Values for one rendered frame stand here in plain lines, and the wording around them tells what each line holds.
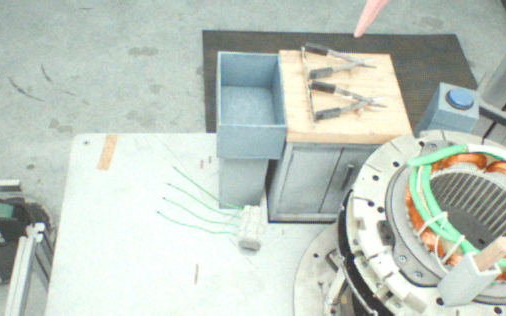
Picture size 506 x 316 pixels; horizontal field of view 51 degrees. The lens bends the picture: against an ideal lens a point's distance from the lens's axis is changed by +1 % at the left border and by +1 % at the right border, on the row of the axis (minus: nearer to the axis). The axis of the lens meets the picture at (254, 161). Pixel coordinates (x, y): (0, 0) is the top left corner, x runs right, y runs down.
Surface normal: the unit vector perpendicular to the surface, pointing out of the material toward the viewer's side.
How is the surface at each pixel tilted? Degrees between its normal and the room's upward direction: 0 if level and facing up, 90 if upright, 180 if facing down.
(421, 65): 0
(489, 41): 0
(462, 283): 90
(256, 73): 90
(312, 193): 90
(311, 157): 90
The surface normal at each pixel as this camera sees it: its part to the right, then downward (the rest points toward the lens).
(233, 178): 0.04, 0.80
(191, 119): 0.10, -0.60
